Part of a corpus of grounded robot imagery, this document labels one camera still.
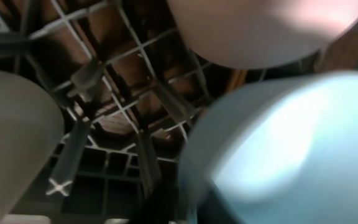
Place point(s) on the light blue bowl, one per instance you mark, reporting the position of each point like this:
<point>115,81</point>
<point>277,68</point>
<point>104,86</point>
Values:
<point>278,151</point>

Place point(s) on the white cup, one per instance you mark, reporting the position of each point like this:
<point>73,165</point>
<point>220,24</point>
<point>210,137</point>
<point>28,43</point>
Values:
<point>31,126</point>

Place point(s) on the white bowl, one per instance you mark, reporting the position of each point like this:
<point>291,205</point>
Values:
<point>250,34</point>

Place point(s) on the grey dishwasher rack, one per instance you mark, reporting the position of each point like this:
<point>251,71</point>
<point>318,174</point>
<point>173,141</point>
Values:
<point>123,66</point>

